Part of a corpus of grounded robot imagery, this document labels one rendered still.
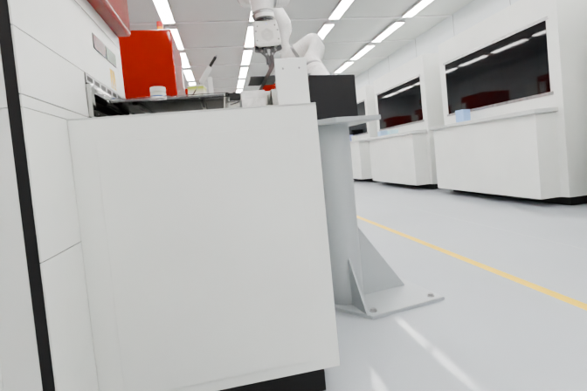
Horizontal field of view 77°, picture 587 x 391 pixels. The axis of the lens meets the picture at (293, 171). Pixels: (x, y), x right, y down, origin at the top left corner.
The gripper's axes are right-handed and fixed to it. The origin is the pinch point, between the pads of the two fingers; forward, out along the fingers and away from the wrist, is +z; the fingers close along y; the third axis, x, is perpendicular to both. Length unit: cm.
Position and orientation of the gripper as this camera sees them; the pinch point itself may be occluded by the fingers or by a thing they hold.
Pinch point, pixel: (270, 61)
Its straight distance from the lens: 149.7
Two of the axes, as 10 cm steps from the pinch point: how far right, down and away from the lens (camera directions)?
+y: 9.7, -1.6, 1.9
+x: -1.9, -0.3, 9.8
